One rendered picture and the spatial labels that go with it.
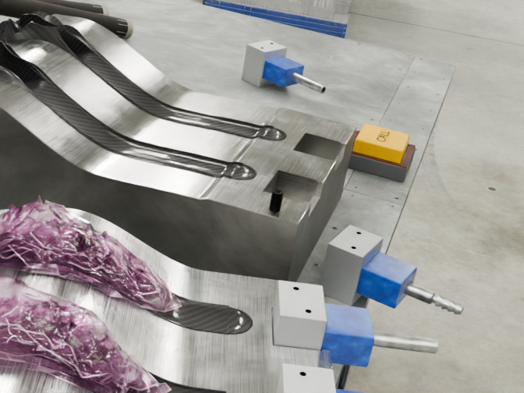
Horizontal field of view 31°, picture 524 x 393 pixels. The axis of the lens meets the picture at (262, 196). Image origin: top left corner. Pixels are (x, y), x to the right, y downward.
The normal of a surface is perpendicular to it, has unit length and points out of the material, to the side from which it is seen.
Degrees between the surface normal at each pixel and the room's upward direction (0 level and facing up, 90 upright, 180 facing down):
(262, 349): 0
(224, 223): 90
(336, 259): 90
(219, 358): 0
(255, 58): 90
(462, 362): 0
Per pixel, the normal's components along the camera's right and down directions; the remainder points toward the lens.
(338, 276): -0.48, 0.33
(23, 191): -0.28, 0.39
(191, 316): 0.30, -0.81
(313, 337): 0.01, 0.45
